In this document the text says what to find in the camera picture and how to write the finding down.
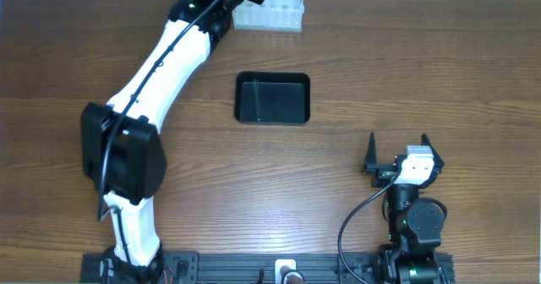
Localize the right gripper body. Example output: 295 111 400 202
361 155 407 188

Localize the mounting rail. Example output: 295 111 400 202
79 251 456 284

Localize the clear test tube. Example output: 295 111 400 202
251 79 260 123

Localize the black tray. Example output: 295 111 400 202
233 70 312 127

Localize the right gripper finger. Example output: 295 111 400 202
363 131 378 167
420 133 445 172

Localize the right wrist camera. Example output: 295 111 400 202
399 145 436 186

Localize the white test tube rack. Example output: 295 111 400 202
232 0 305 34

